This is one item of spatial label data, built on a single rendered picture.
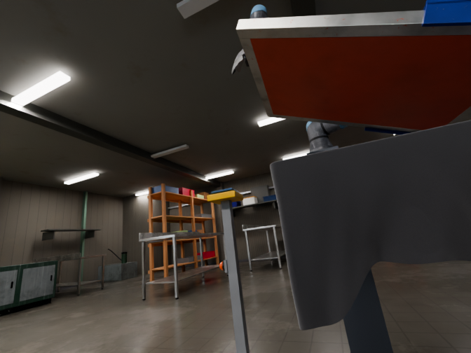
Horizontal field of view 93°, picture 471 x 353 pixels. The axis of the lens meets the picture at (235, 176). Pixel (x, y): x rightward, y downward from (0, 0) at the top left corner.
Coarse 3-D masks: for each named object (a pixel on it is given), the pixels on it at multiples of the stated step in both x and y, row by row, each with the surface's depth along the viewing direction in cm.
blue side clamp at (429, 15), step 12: (432, 0) 53; (444, 0) 52; (456, 0) 51; (468, 0) 50; (432, 12) 52; (444, 12) 51; (456, 12) 51; (468, 12) 50; (432, 24) 52; (444, 24) 51; (456, 24) 50; (468, 24) 50
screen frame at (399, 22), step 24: (240, 24) 70; (264, 24) 67; (288, 24) 65; (312, 24) 62; (336, 24) 60; (360, 24) 58; (384, 24) 56; (408, 24) 55; (264, 96) 104; (312, 120) 115; (456, 120) 85
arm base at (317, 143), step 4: (320, 136) 138; (324, 136) 138; (312, 140) 140; (316, 140) 138; (320, 140) 137; (324, 140) 136; (328, 140) 137; (312, 144) 140; (316, 144) 137; (320, 144) 135; (324, 144) 135; (328, 144) 136; (312, 148) 140; (316, 148) 136; (320, 148) 134; (324, 148) 134
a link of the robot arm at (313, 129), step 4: (308, 124) 143; (312, 124) 141; (316, 124) 139; (320, 124) 137; (308, 128) 143; (312, 128) 141; (316, 128) 139; (320, 128) 137; (324, 128) 136; (308, 132) 144; (312, 132) 141; (316, 132) 139; (320, 132) 138; (324, 132) 138; (308, 136) 144; (312, 136) 141; (316, 136) 139
